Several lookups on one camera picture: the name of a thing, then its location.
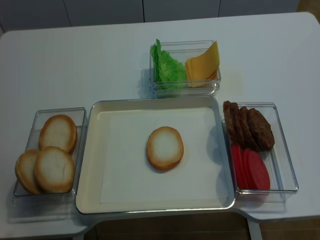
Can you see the green lettuce leaf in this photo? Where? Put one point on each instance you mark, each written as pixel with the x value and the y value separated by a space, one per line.
pixel 169 72

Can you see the clear lettuce cheese container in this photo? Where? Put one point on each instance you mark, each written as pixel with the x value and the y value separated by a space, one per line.
pixel 182 51

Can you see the yellow cheese slice stack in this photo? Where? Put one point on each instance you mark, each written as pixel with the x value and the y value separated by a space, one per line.
pixel 199 70

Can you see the upright yellow cheese slice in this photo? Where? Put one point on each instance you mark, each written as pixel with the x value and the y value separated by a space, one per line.
pixel 211 54

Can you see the bun half on tray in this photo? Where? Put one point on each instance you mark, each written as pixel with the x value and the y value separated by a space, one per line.
pixel 164 148

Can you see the leftmost brown meat patty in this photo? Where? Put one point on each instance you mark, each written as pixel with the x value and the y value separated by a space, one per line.
pixel 229 122

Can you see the brown meat patty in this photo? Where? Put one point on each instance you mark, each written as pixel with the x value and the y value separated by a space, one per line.
pixel 243 120
pixel 237 126
pixel 229 122
pixel 260 129

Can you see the white metal tray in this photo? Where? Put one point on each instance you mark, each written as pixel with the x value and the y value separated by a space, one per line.
pixel 116 176

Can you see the left red tomato slice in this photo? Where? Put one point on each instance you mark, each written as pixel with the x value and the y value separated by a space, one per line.
pixel 237 161

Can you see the middle red tomato slice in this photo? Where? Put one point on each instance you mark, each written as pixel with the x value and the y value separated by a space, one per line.
pixel 245 166

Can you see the front brown meat patty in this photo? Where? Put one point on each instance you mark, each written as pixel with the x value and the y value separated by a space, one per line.
pixel 260 129

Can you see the back bun half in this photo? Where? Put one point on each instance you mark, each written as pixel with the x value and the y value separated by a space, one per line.
pixel 59 131

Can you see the clear bun container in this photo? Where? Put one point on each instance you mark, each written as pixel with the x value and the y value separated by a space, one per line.
pixel 79 116

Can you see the front right bun half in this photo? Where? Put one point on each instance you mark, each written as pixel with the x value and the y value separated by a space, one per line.
pixel 54 170

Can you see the clear patty tomato container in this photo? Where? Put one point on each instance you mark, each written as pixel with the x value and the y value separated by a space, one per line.
pixel 283 182

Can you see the front left bun half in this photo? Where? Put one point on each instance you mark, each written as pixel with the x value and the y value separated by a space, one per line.
pixel 24 171

